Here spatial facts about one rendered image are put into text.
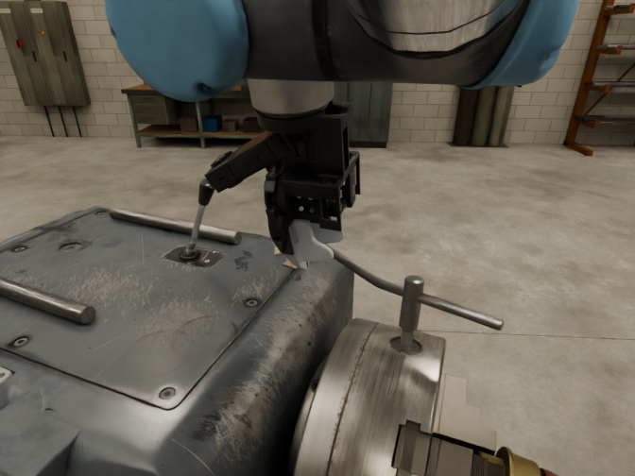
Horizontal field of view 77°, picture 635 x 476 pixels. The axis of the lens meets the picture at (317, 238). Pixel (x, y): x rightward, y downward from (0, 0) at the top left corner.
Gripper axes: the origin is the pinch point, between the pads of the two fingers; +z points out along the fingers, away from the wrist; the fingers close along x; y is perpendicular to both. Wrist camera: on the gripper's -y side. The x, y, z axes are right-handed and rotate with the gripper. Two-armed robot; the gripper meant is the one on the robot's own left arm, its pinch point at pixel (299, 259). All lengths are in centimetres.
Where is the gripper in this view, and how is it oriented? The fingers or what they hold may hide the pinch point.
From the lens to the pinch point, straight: 50.4
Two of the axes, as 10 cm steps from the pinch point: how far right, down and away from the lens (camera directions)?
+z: 0.9, 7.6, 6.4
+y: 9.3, 1.6, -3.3
